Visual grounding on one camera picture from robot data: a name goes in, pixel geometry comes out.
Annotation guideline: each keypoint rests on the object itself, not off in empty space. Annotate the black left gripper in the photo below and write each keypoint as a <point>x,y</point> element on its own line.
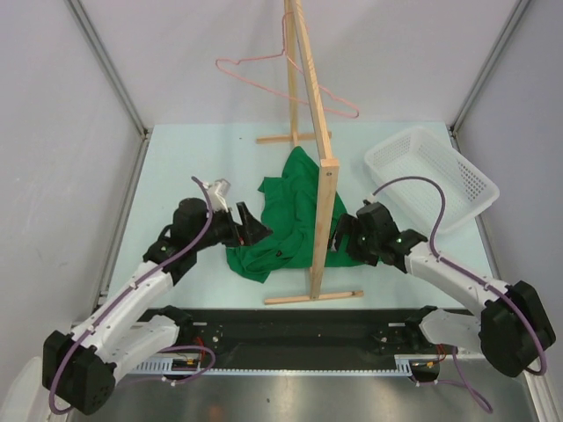
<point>237,234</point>

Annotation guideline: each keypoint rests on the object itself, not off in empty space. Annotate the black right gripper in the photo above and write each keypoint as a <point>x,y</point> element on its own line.
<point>349,225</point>

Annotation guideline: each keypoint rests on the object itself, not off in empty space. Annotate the green t shirt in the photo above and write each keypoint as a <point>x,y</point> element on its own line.
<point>290,203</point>

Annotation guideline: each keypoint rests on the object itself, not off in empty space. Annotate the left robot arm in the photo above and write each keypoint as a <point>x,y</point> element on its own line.
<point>84,366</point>

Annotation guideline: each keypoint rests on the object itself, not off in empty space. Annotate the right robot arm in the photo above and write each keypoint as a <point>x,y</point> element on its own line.
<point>507,323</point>

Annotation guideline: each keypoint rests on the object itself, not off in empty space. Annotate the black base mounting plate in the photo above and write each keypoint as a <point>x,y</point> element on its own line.
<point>220,331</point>

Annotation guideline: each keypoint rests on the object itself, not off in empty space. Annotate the white plastic basket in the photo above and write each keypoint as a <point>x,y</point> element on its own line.
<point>417,151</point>

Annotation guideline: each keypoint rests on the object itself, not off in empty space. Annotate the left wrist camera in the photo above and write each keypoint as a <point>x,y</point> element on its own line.
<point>217,192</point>

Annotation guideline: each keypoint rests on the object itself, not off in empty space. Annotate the left aluminium frame post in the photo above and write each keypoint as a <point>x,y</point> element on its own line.
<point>97,46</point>

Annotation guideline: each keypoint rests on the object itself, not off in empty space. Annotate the aluminium frame post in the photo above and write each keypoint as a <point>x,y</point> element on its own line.
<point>493,58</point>
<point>97,46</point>

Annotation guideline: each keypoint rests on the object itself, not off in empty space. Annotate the white slotted cable duct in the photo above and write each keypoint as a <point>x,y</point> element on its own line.
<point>183,364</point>

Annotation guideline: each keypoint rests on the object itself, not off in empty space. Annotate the right aluminium frame post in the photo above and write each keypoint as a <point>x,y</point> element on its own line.
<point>493,58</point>

